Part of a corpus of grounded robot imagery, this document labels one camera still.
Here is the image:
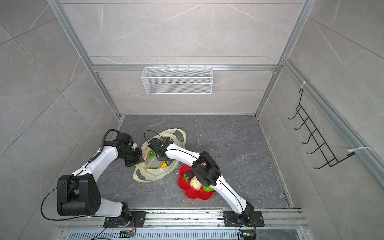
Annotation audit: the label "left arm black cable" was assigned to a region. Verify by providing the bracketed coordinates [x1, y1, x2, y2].
[99, 128, 121, 152]

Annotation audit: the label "white wire mesh basket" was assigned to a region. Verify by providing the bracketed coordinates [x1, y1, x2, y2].
[141, 67, 214, 95]

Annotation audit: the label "red flower shaped plate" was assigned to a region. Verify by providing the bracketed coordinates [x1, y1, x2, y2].
[178, 165, 215, 201]

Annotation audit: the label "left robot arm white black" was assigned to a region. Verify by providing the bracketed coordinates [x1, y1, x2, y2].
[55, 142, 144, 226]

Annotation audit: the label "dark brown fake fruit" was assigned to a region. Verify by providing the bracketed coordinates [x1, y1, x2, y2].
[183, 170, 195, 183]

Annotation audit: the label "aluminium mounting rail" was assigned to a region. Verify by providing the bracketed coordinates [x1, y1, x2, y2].
[55, 209, 313, 240]

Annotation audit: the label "yellow plastic bag fruit print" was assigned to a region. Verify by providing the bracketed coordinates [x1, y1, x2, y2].
[133, 129, 187, 183]

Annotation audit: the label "green fake grapes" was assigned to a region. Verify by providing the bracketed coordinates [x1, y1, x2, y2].
[148, 150, 157, 158]

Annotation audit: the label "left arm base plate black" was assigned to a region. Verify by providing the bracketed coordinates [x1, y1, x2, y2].
[103, 211, 147, 228]

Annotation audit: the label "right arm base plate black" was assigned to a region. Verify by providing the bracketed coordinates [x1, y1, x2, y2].
[223, 211, 265, 227]

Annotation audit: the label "yellow fake banana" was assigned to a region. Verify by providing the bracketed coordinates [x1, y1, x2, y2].
[160, 161, 168, 169]

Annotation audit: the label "black wire hook rack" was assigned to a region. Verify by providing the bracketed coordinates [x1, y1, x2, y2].
[288, 89, 355, 170]

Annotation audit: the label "green fake leaf vegetable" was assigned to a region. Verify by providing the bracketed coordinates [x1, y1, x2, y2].
[202, 186, 215, 193]

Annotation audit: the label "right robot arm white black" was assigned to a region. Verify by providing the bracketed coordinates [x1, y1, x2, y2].
[148, 138, 255, 226]

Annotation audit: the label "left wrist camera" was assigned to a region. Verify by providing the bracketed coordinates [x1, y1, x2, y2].
[115, 133, 137, 150]

